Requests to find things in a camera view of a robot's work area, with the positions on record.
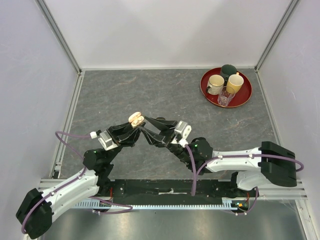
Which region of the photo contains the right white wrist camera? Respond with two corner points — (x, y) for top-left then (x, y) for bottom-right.
(171, 120), (192, 148)

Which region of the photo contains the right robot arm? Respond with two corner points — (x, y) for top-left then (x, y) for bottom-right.
(139, 116), (299, 197)

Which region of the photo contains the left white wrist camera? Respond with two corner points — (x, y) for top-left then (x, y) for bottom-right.
(98, 131), (118, 151)

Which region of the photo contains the white cable duct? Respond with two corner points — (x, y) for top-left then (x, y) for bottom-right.
(72, 198), (248, 211)

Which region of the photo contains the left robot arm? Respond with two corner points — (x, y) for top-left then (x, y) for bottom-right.
(15, 122), (141, 239)

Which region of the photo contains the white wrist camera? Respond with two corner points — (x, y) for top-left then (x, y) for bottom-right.
(98, 131), (118, 151)
(171, 120), (192, 148)

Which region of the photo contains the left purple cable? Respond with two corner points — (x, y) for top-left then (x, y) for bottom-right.
(21, 130), (133, 235)

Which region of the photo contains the clear drinking glass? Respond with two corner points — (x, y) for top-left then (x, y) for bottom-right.
(217, 86), (236, 107)

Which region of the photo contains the red round tray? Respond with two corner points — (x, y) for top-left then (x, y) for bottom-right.
(200, 67), (253, 109)

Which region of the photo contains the white earbud charging case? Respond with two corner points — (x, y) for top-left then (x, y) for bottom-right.
(128, 111), (145, 128)

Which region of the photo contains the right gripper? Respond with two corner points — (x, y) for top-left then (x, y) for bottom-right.
(136, 116), (192, 165)

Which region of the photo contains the white mug black handle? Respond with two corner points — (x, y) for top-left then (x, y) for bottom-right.
(205, 74), (225, 96)

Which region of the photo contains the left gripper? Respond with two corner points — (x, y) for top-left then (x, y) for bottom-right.
(105, 117), (142, 164)

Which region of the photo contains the dark green mug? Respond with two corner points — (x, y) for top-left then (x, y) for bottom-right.
(220, 64), (237, 80)

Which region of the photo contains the yellow mug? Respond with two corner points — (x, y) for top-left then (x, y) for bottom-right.
(226, 74), (244, 95)

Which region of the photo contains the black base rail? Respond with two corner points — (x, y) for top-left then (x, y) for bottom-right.
(109, 179), (257, 199)

